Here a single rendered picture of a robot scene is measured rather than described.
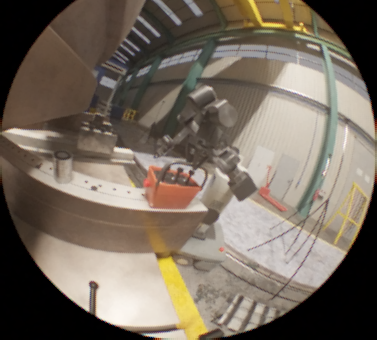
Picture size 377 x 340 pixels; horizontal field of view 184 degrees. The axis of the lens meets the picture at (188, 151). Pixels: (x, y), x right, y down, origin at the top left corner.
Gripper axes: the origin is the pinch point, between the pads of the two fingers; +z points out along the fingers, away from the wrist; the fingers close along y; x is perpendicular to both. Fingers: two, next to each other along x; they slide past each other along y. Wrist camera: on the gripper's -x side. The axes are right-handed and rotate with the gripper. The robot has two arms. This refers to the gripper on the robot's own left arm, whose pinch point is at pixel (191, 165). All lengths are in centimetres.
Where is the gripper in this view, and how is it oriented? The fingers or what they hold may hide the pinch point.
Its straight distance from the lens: 39.0
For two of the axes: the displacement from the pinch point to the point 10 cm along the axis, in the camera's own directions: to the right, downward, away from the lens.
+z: -3.9, 9.1, 1.4
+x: -8.0, -2.6, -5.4
